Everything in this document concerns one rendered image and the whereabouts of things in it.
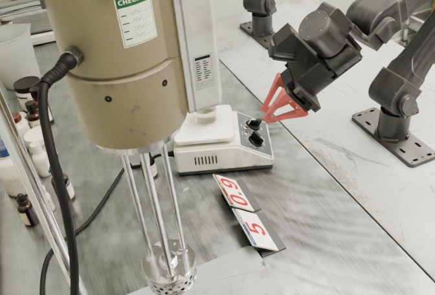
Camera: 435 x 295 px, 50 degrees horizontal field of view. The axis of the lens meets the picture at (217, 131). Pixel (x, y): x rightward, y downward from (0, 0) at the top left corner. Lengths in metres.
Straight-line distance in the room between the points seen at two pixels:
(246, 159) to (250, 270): 0.25
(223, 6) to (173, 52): 2.17
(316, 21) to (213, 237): 0.41
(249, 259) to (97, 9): 0.55
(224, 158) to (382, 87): 0.34
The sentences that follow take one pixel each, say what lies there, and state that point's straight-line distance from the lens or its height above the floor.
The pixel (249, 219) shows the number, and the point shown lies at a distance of 0.84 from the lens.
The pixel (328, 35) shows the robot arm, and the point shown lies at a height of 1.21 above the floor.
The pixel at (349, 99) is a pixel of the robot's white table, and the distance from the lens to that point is 1.19.
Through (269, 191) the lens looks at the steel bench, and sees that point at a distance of 0.92.
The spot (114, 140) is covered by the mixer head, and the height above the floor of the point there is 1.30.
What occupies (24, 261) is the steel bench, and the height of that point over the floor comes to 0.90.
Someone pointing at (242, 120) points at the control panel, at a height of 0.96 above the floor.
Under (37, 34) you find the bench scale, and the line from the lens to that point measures 1.67.
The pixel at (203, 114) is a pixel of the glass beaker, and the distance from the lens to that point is 0.93.
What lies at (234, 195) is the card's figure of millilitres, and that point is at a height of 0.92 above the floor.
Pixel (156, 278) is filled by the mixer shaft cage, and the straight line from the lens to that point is 0.59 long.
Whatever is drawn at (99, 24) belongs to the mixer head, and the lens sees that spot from 0.36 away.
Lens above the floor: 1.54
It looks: 37 degrees down
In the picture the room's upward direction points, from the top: 6 degrees counter-clockwise
